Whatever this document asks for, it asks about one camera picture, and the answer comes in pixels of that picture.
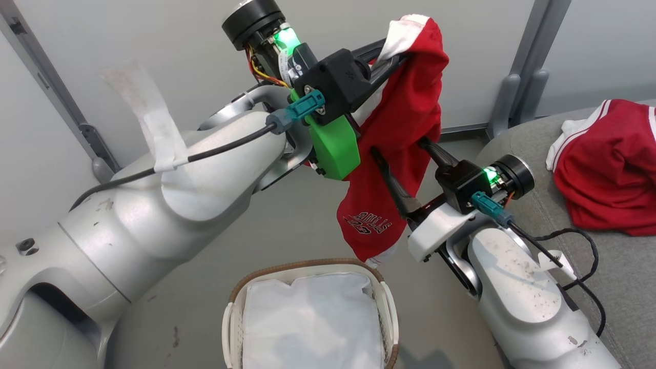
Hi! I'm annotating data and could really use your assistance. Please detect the grey partition foot bar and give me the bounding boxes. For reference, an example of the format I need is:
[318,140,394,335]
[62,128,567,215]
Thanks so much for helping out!
[91,155,122,183]

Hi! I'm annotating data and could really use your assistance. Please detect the large translucent white tape strip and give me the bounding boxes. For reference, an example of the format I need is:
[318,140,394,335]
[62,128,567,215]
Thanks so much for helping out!
[99,60,189,173]

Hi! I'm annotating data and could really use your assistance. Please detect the grey double partition post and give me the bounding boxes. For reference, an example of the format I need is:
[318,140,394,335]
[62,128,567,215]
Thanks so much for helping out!
[507,0,572,126]

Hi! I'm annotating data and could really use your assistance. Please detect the grey partition post with bracket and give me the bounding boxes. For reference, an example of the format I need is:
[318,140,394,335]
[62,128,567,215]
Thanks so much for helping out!
[0,0,121,172]

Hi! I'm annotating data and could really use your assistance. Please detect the grey fabric sofa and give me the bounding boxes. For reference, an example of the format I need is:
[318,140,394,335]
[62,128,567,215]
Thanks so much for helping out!
[476,99,656,369]

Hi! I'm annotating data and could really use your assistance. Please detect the white basket liner cloth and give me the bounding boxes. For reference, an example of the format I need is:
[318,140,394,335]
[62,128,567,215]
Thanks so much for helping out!
[241,272,385,369]

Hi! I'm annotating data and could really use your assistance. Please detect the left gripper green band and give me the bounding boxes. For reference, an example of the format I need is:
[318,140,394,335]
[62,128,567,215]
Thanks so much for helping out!
[222,0,408,181]

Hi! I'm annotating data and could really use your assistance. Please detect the red garment with white trim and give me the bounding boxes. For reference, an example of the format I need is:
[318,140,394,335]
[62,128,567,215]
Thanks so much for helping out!
[545,98,656,237]

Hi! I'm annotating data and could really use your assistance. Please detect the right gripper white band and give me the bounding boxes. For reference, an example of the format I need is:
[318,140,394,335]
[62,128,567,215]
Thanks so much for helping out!
[371,137,535,262]

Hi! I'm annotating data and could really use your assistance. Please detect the white wicker-rimmed laundry basket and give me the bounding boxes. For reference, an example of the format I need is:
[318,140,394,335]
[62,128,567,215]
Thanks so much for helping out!
[221,257,400,369]

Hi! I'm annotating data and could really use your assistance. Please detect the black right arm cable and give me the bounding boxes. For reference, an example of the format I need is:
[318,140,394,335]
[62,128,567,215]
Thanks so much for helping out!
[470,192,607,338]

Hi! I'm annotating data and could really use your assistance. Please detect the red shorts with Bulls print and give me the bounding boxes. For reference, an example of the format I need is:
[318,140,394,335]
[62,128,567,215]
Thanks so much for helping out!
[336,14,450,270]

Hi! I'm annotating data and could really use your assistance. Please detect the grey partition foot stub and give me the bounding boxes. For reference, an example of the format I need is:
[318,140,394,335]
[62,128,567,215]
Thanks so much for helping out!
[487,74,521,139]
[518,69,547,121]

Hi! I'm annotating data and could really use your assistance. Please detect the small white tape tag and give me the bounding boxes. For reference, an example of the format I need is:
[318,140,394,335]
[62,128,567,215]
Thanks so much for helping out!
[537,249,578,273]

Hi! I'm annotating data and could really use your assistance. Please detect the grey partition bottom rail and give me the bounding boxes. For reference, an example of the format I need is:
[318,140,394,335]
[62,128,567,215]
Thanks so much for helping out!
[440,122,491,135]

